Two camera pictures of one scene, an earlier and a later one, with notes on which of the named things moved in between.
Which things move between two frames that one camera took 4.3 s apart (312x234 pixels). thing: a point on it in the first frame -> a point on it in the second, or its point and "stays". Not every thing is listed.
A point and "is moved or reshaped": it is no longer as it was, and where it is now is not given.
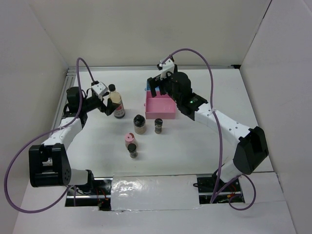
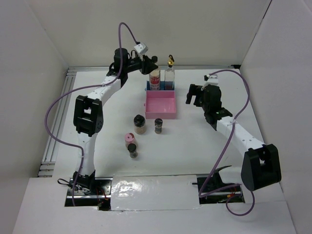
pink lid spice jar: [129, 139] stays
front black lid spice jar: [131, 147] stays
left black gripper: [108, 109] -> [147, 65]
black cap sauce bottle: [115, 97] is moved or reshaped
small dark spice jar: [158, 122] stays
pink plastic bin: [162, 107] stays
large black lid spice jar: [139, 126] stays
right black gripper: [160, 83] -> [194, 90]
